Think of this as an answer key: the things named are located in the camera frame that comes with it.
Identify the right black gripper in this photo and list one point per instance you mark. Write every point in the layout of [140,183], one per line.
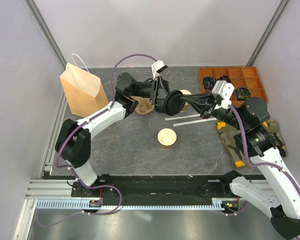
[205,110]

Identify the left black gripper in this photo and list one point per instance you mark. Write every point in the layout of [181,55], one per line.
[159,89]

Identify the single brown paper cup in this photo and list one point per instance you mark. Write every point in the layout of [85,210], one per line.
[166,138]

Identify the stack of black lids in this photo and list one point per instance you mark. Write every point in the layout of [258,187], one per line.
[160,109]

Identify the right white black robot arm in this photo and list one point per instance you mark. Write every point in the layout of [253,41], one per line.
[260,151]

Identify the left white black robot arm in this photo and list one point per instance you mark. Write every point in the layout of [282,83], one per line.
[74,140]

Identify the upper wrapped straw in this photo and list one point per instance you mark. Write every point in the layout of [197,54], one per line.
[181,117]

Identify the wrapped straw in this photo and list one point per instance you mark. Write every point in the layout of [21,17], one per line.
[194,122]
[181,117]

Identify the cardboard cup carrier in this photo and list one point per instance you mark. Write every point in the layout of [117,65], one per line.
[144,105]

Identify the lower wrapped straw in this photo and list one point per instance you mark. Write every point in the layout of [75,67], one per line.
[194,122]

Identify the rolled sock top left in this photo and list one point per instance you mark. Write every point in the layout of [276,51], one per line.
[209,82]

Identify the rolled brown sock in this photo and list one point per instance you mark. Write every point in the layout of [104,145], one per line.
[225,78]

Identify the camouflage cloth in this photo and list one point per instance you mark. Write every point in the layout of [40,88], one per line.
[227,133]

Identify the rolled blue yellow sock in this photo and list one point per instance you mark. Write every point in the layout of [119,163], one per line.
[242,94]

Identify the orange compartment tray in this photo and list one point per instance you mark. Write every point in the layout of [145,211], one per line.
[240,76]

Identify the brown paper bag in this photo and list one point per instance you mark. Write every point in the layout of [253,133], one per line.
[83,90]

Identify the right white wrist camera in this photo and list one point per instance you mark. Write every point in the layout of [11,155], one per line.
[222,91]

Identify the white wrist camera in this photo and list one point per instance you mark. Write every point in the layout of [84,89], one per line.
[158,67]
[222,91]

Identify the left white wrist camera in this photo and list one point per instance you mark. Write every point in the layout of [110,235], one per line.
[158,67]

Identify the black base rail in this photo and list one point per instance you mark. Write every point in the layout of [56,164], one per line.
[156,190]

